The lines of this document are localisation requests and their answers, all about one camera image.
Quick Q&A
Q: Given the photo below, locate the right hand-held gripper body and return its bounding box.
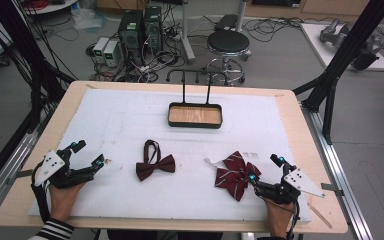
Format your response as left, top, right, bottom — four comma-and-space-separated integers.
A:
254, 164, 326, 205

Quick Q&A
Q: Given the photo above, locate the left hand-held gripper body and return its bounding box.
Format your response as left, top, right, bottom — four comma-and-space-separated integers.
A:
34, 148, 96, 190

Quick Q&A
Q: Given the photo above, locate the striped red bow tie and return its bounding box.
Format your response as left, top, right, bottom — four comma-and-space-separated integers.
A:
204, 150, 263, 203

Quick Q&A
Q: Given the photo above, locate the plain dark red bow tie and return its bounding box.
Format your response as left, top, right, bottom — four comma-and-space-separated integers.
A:
135, 139, 177, 182

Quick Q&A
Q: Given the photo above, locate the black rack with wooden tray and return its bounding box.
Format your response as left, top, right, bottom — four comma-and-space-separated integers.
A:
165, 68, 230, 130

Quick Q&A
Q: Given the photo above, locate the person's right hand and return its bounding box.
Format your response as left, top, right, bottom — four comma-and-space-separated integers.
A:
263, 199, 295, 239

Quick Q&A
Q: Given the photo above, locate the person's left hand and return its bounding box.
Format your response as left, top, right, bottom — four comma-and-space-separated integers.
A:
49, 183, 85, 223

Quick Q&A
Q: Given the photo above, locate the wooden table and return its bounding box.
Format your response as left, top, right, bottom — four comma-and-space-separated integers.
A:
0, 80, 350, 235

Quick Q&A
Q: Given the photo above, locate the thin wooden strip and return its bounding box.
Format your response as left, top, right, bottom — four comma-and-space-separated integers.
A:
307, 202, 333, 230

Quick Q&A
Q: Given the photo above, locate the white foam mat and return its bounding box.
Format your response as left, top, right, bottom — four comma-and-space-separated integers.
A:
28, 87, 313, 223

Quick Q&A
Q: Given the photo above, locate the grey power supply unit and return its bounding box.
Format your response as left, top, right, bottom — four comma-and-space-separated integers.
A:
92, 36, 110, 64
103, 40, 120, 68

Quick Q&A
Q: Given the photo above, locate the white floor board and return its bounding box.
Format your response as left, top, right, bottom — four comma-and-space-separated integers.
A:
299, 22, 384, 73

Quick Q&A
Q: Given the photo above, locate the clear plastic bag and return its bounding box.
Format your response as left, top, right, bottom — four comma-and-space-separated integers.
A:
70, 5, 108, 32

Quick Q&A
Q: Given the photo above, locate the black round stool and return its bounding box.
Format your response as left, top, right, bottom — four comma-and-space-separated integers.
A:
205, 29, 252, 85

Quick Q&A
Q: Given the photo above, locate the black computer tower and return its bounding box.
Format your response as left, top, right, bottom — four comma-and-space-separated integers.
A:
143, 5, 164, 53
117, 9, 145, 52

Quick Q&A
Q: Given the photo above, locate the round white table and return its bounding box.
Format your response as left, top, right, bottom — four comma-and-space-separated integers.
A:
22, 0, 80, 16

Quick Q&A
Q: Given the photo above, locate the black flat box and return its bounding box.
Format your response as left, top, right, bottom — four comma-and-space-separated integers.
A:
214, 13, 239, 32

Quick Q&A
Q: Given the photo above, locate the desk with grey legs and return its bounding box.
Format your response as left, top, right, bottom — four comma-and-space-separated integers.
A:
179, 0, 250, 65

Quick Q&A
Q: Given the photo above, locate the aluminium rail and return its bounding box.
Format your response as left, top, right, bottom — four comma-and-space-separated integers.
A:
0, 131, 40, 225
300, 101, 375, 240

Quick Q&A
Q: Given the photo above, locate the black metal frame post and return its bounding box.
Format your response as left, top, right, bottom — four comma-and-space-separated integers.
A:
292, 0, 384, 145
0, 0, 77, 134

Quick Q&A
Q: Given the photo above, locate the tangle of floor cables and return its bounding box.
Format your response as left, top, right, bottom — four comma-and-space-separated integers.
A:
85, 19, 189, 84

